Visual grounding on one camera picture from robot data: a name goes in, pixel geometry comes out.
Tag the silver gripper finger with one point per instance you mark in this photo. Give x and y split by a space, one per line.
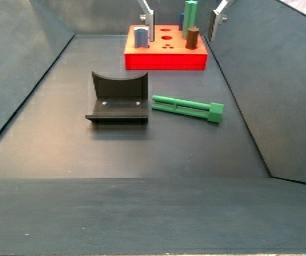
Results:
149 14
217 18

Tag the green three prong object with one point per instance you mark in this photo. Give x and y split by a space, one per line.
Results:
211 111

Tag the red peg board block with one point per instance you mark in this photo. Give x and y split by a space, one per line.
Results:
167 53

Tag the black curved fixture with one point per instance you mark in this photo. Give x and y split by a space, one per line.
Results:
122 99

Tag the green star peg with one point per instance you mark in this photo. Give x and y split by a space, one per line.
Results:
190 16

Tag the dark blue peg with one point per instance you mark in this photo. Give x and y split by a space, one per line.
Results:
181 21

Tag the brown cylinder peg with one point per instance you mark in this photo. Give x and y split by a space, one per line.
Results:
193 38

